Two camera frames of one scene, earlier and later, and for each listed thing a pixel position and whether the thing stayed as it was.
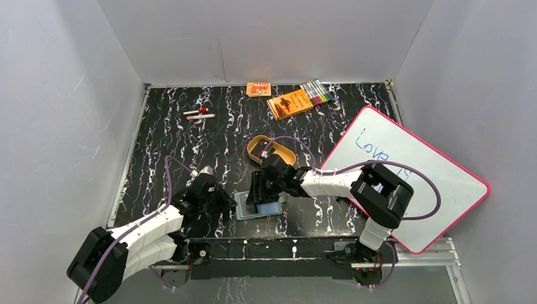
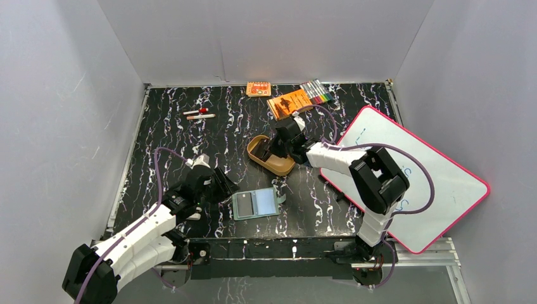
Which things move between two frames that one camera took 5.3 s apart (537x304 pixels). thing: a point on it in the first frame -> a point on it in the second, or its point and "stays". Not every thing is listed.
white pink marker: (200, 116) stays
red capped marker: (202, 110) stays
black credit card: (246, 209) stays
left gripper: (219, 198) -> (220, 184)
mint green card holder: (244, 211) stays
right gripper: (258, 180) -> (274, 149)
